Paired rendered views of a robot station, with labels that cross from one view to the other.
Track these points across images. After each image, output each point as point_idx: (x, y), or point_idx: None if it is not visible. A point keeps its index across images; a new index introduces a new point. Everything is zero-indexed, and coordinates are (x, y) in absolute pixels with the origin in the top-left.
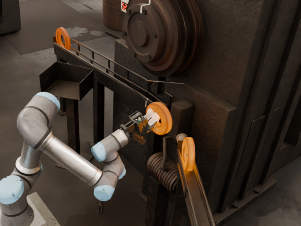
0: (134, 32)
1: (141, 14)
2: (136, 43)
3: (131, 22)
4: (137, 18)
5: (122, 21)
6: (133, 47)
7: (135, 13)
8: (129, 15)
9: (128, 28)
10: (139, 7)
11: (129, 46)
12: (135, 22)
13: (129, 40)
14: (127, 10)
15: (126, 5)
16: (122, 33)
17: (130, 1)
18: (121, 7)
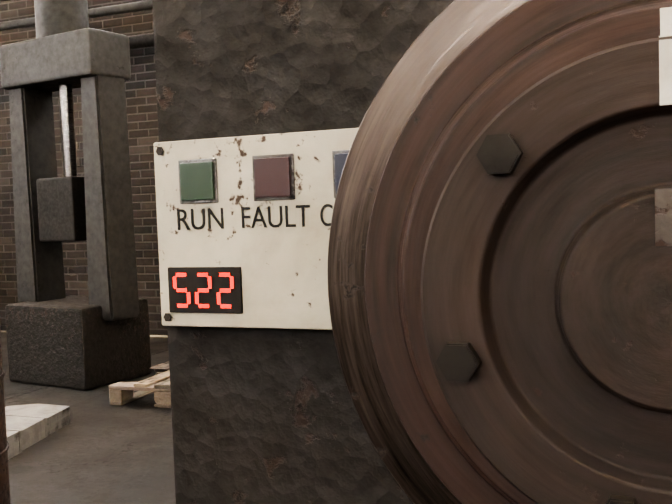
0: (611, 308)
1: (657, 126)
2: (651, 400)
3: (515, 245)
4: (595, 181)
5: (174, 398)
6: (582, 460)
7: (569, 145)
8: (497, 192)
9: (488, 314)
10: (640, 63)
11: (526, 464)
12: (567, 227)
13: (519, 411)
14: (465, 153)
15: (206, 278)
16: (181, 471)
17: (363, 155)
18: (166, 309)
